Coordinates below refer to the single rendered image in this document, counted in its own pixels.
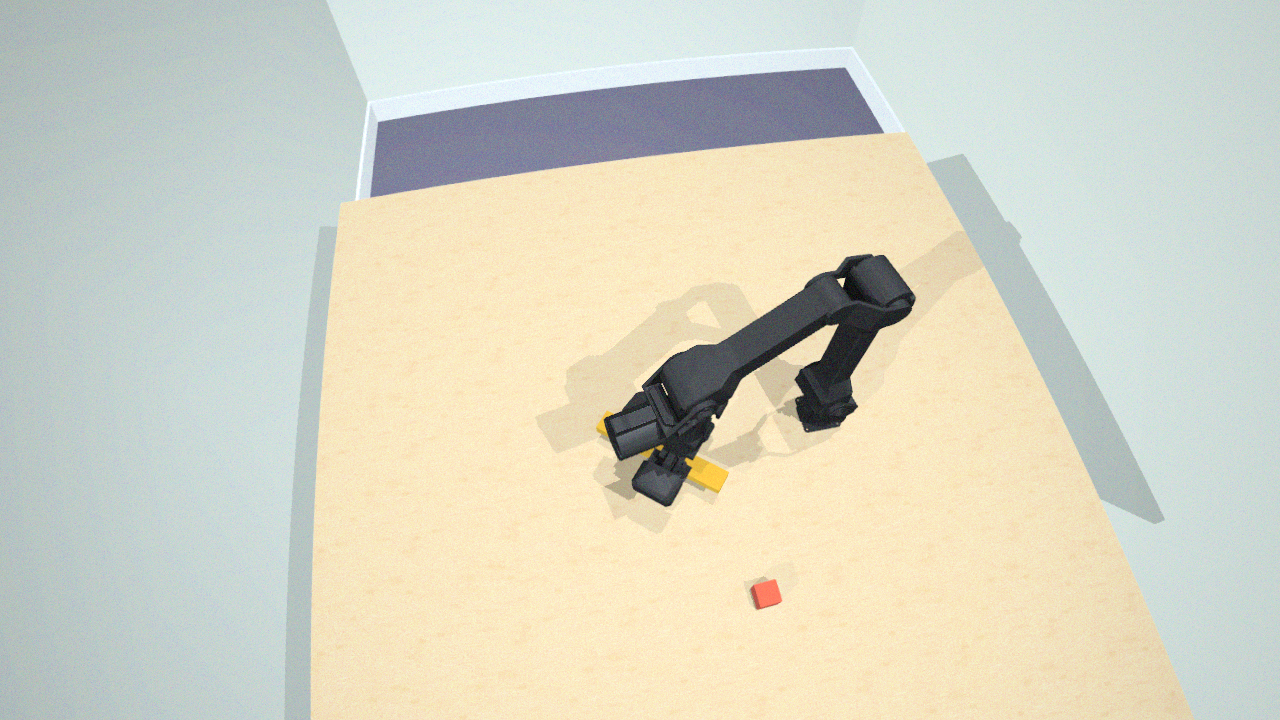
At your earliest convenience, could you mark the yellow bar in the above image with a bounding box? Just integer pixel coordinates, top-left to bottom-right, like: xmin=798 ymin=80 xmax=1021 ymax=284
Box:
xmin=596 ymin=411 xmax=730 ymax=493

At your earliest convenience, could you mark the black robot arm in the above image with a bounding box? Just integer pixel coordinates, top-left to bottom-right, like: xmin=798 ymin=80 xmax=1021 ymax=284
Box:
xmin=604 ymin=254 xmax=916 ymax=461

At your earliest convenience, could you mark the red-orange cube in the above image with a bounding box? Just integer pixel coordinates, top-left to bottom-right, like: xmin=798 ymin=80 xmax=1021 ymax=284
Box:
xmin=750 ymin=579 xmax=782 ymax=610

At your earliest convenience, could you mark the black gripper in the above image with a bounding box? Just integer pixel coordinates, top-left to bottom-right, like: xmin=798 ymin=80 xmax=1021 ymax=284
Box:
xmin=632 ymin=416 xmax=716 ymax=507

